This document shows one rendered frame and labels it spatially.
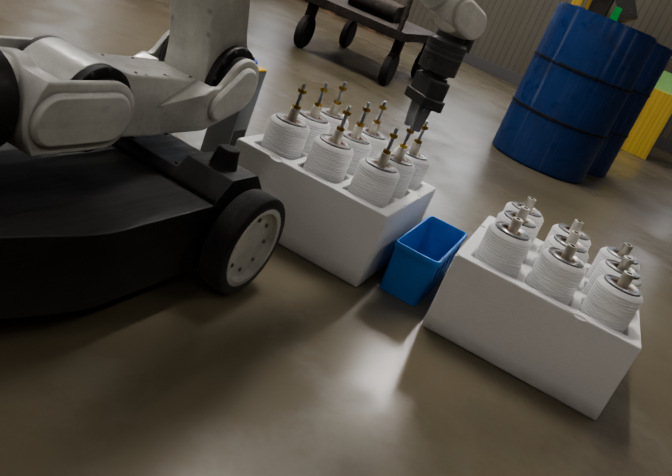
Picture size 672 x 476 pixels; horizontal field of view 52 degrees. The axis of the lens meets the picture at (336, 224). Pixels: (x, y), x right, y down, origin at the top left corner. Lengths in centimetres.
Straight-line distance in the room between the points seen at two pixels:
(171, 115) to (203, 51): 14
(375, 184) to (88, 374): 74
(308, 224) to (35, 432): 80
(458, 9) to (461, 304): 60
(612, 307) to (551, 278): 12
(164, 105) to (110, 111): 19
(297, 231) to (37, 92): 71
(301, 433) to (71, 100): 58
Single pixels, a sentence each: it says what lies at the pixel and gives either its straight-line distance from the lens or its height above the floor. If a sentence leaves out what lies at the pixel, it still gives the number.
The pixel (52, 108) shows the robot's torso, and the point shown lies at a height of 30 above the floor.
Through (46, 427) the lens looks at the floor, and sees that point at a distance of 94.
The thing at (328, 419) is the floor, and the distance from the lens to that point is 110.
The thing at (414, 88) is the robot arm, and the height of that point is 42.
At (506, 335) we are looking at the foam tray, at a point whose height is 7.
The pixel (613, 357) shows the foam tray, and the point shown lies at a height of 14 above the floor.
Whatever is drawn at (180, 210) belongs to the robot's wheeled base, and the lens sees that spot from 115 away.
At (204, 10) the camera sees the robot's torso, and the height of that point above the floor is 45.
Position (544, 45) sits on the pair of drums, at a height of 57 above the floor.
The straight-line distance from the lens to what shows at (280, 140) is 156.
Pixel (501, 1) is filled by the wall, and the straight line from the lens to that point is 811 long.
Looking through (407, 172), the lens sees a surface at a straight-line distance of 160.
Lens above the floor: 63
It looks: 20 degrees down
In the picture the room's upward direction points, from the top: 22 degrees clockwise
